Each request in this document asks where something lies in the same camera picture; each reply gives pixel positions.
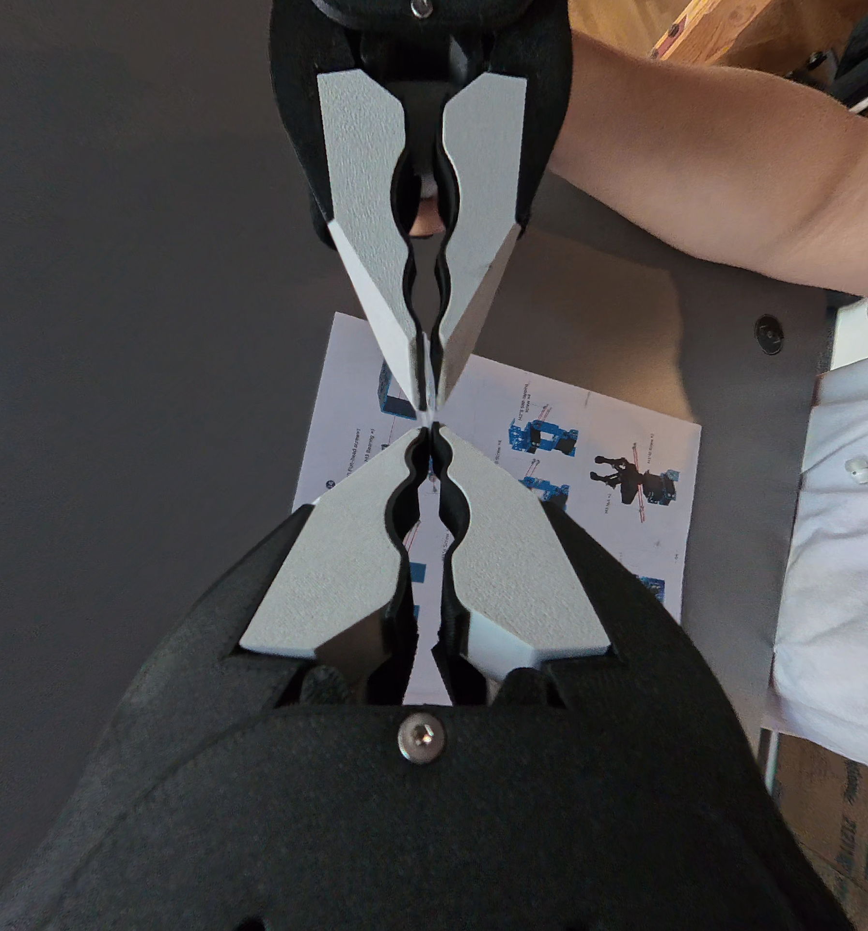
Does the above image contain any brown cardboard box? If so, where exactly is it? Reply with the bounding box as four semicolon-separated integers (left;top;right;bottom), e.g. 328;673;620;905
767;729;868;931

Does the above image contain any person's right hand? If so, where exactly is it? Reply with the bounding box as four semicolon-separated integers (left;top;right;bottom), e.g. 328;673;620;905
407;173;447;240

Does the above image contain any black desk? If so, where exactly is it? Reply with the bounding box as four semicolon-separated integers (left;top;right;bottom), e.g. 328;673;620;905
0;0;849;931

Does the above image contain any person's right forearm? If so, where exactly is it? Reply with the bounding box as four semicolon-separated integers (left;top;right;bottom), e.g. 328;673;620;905
546;32;868;299

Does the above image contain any plywood panel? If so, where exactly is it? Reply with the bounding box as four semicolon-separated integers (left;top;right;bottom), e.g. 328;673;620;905
648;0;868;82

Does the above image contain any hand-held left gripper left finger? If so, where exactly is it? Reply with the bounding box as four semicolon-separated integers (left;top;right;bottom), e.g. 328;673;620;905
239;426;435;704

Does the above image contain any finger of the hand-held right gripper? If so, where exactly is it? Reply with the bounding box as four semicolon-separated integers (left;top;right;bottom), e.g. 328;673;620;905
432;70;529;407
316;69;433;416

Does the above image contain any printed instruction sheet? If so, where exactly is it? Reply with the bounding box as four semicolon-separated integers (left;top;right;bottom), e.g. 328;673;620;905
292;311;703;706

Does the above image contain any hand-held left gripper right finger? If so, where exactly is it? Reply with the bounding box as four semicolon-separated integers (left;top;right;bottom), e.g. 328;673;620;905
432;426;614;704

